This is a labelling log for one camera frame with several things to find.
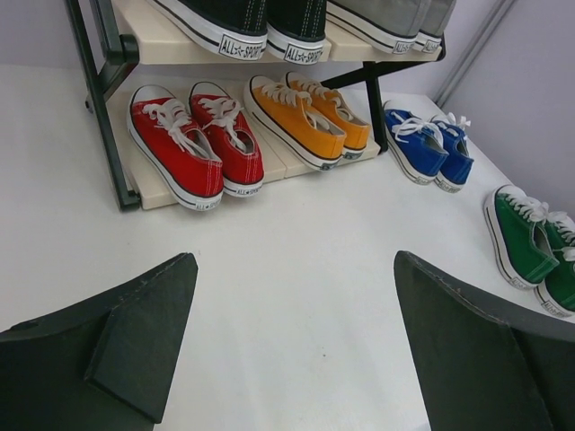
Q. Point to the red sneaker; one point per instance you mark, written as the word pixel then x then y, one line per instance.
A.
pixel 221 118
pixel 173 142

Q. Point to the grey aluminium corner post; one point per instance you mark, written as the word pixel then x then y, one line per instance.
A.
pixel 493 20

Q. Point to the black sneaker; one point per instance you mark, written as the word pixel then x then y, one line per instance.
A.
pixel 296 30
pixel 231 29

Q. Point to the orange sneaker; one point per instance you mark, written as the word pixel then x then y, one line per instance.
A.
pixel 289 115
pixel 332 105

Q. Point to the right blue sneaker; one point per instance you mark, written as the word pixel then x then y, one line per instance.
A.
pixel 457 167

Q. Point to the left blue sneaker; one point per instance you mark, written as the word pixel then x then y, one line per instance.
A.
pixel 415 143

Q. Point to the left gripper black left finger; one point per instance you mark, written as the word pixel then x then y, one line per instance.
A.
pixel 105 363

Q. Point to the beige black shoe shelf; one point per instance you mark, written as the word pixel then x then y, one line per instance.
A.
pixel 133 33

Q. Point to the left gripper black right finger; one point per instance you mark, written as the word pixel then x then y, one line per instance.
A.
pixel 483 363

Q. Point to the blue sneaker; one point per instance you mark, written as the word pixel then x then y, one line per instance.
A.
pixel 415 143
pixel 457 167

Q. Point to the green sneaker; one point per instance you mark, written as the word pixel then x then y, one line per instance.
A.
pixel 556 292
pixel 517 227

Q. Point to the grey sneaker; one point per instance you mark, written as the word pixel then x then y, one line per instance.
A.
pixel 432 29
pixel 390 26

